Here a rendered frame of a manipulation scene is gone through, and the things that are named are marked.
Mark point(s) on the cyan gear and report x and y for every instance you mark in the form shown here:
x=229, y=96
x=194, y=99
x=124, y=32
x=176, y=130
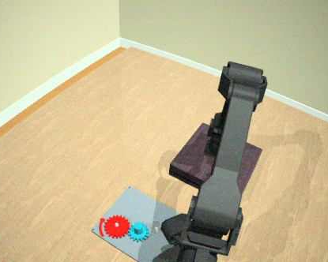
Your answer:
x=138, y=231

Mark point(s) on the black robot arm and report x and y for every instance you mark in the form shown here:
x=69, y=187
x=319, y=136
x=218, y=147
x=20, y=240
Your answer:
x=215, y=210

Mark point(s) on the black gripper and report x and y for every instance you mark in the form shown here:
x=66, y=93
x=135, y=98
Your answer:
x=172, y=228

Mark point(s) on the red gear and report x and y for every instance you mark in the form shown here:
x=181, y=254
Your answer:
x=114, y=231

